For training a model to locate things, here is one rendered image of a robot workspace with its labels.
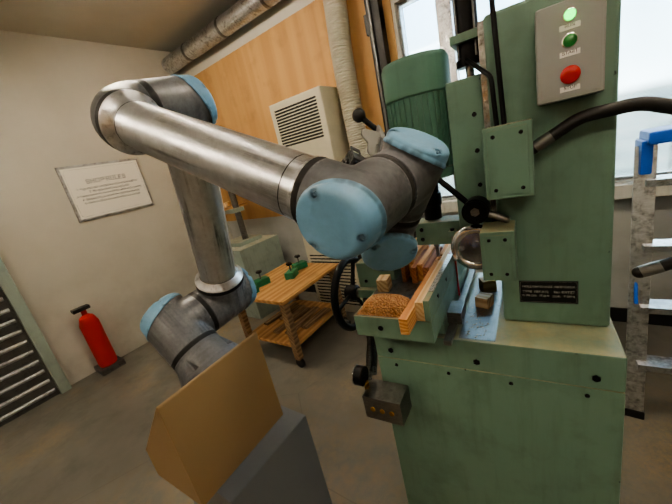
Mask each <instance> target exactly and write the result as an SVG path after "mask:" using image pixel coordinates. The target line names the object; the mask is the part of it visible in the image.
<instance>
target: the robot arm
mask: <svg viewBox="0 0 672 504"><path fill-rule="evenodd" d="M90 117H91V122H92V125H93V127H94V129H95V131H96V132H97V134H98V135H99V137H100V138H101V139H102V140H103V141H104V142H106V143H107V144H108V145H109V146H111V147H112V148H114V149H116V150H118V151H120V152H123V153H125V154H129V155H137V156H139V155H145V154H147V155H149V156H151V157H154V158H156V159H158V160H160V161H163V162H165V163H167V165H168V169H169V172H170V175H171V179H172V182H173V186H174V189H175V193H176V196H177V199H178V203H179V206H180V210H181V213H182V216H183V220H184V223H185V227H186V230H187V234H188V237H189V240H190V244H191V247H192V251H193V254H194V258H195V261H196V264H197V268H198V271H199V272H198V273H197V275H196V277H195V285H196V290H194V291H192V292H191V293H189V294H188V295H186V296H184V297H182V295H181V294H179V293H170V294H167V295H165V296H163V297H162V298H160V299H159V300H158V301H156V302H155V303H154V304H153V305H151V306H150V308H149V309H148V310H147V311H146V312H145V314H144V315H143V317H142V319H141V321H140V330H141V332H142V333H143V334H144V336H145V337H146V340H147V341H148V342H150V344H151V345H152V346H153V347H154V348H155V349H156V350H157V351H158V353H159V354H160V355H161V356H162V357H163V358H164V359H165V360H166V362H167V363H168V364H169V365H170V366H171V367H172V368H173V369H174V371H175V372H176V373H177V375H178V378H179V382H180V385H181V388H182V387H183V386H184V385H186V384H187V383H188V382H190V381H191V380H192V379H194V378H195V377H196V376H198V375H199V374H200V373H201V372H203V371H204V370H205V369H207V368H208V367H209V366H211V365H212V364H213V363H215V362H216V361H217V360H218V359H220V358H221V357H222V356H224V355H225V354H226V353H228V352H229V351H230V350H231V349H233V348H234V347H235V346H237V345H238V344H237V343H235V342H233V341H231V340H228V339H226V338H224V337H222V336H220V335H219V334H218V333H217V332H216V331H217V330H218V329H220V328H221V327H222V326H224V325H225V324H226V323H228V322H229V321H230V320H232V319H233V318H234V317H236V316H237V315H238V314H239V313H241V312H242V311H243V310H245V309H247V308H248V307H249V306H250V305H251V304H252V303H253V302H254V301H255V299H256V296H257V293H256V292H257V289H256V285H255V283H254V281H253V279H252V277H251V276H249V275H248V272H247V271H246V270H245V269H243V268H242V267H240V266H238V265H237V264H235V262H234V257H233V251H232V246H231V241H230V236H229V231H228V226H227V221H226V216H225V211H224V206H223V200H222V195H221V190H220V188H223V189H225V190H227V191H229V192H231V193H234V194H236V195H238V196H240V197H243V198H245V199H247V200H249V201H251V202H254V203H256V204H258V205H260V206H263V207H265V208H267V209H269V210H271V211H274V212H276V213H278V214H280V215H283V216H285V217H287V218H289V219H291V220H293V221H294V222H295V223H296V224H298V227H299V230H300V232H301V234H302V235H303V237H304V238H305V240H306V241H307V242H308V243H309V245H311V246H312V247H313V248H314V249H316V251H318V252H319V253H321V254H323V255H325V256H327V257H330V258H333V259H340V260H345V259H351V258H354V257H357V256H358V255H360V254H361V256H362V260H363V262H364V263H365V264H366V265H367V266H368V267H369V268H371V269H374V270H377V271H393V270H397V269H400V268H402V267H404V266H406V265H408V264H409V263H410V262H411V261H412V260H413V259H414V258H415V256H416V254H417V251H418V247H417V245H418V243H417V240H416V239H415V238H414V232H415V230H416V228H417V226H418V224H419V222H420V220H421V217H422V215H423V213H424V211H425V209H426V207H427V204H428V202H429V200H430V198H431V196H432V194H433V191H434V189H435V187H436V185H437V183H438V181H439V178H440V176H441V174H442V172H443V170H444V169H446V163H447V161H448V158H449V155H450V152H449V149H448V147H447V146H446V144H445V143H443V142H442V141H441V140H439V139H437V138H436V137H434V136H432V135H429V134H427V133H425V132H422V131H419V130H415V129H411V128H406V127H394V128H391V129H390V130H389V131H388V132H387V134H386V137H385V134H384V132H383V129H382V128H381V126H380V125H377V127H376V131H373V130H369V129H362V130H361V136H362V137H363V139H364V140H365V141H366V142H367V152H368V154H369V155H370V157H368V158H365V157H363V156H362V155H361V152H360V150H359V149H357V148H355V147H353V146H350V149H351V150H349V151H348V153H347V154H346V156H345V158H344V159H343V160H342V161H341V162H339V161H336V160H333V159H330V158H326V157H323V156H314V155H310V154H307V153H304V152H301V151H298V150H295V149H291V148H288V147H285V146H282V145H279V144H275V143H272V142H269V141H266V140H263V139H260V138H256V137H253V136H250V135H247V134H244V133H241V132H237V131H234V130H231V129H228V128H225V127H222V126H218V125H215V124H216V120H217V118H218V114H217V108H216V104H215V102H214V99H213V97H212V95H211V93H210V92H209V90H208V89H207V88H206V87H205V85H204V84H203V83H202V82H201V81H200V80H199V79H197V78H196V77H194V76H191V75H176V74H172V75H170V76H163V77H154V78H144V79H137V80H125V81H120V82H116V83H113V84H111V85H108V86H106V87H104V88H103V89H101V90H100V91H99V92H98V93H97V94H96V95H95V97H94V99H93V100H92V103H91V107H90ZM354 151H355V152H358V153H359V154H357V153H355V152H354Z"/></svg>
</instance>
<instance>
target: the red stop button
mask: <svg viewBox="0 0 672 504"><path fill-rule="evenodd" d="M580 74H581V69H580V67H579V66H577V65H570V66H567V67H566V68H564V69H563V71H562V72H561V74H560V80H561V82H562V83H564V84H571V83H573V82H575V81H576V80H577V79H578V78H579V76H580Z"/></svg>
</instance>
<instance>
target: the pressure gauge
mask: <svg viewBox="0 0 672 504"><path fill-rule="evenodd" d="M368 378H369V370H368V368H367V366H364V365H359V364H356V365H355V366H354V368H353V371H352V383H353V384H354V385H357V386H362V387H365V390H366V389H368V388H369V387H370V386H369V381H368Z"/></svg>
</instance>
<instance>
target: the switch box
mask: <svg viewBox="0 0 672 504"><path fill-rule="evenodd" d="M571 7H574V8H576V9H577V15H576V17H575V18H574V19H573V20H571V21H569V22H566V21H564V20H563V14H564V12H565V11H566V10H567V9H568V8H571ZM606 11H607V0H565V1H562V2H559V3H557V4H554V5H551V6H549V7H546V8H543V9H540V10H538V11H536V13H535V21H534V22H535V54H536V86H537V105H538V106H542V105H546V104H550V103H554V102H559V101H563V100H567V99H572V98H576V97H580V96H584V95H589V94H593V93H597V92H600V91H603V90H604V88H605V51H606ZM578 20H581V26H578V27H575V28H572V29H569V30H566V31H563V32H560V33H559V27H560V26H563V25H566V24H569V23H572V22H575V21H578ZM571 32H574V33H576V34H577V35H578V42H577V43H576V45H575V46H573V47H572V48H569V49H565V48H563V47H562V39H563V38H564V36H565V35H567V34H568V33H571ZM579 47H580V53H578V54H574V55H571V56H568V57H564V58H561V59H560V53H562V52H566V51H569V50H572V49H576V48H579ZM570 65H577V66H579V67H580V69H581V74H580V76H579V78H578V79H577V80H576V81H575V82H573V83H571V84H564V83H562V82H561V80H560V74H561V72H562V71H563V69H564V68H566V67H567V66H570ZM578 83H580V89H576V90H572V91H568V92H563V93H560V88H562V87H566V86H570V85H574V84H578Z"/></svg>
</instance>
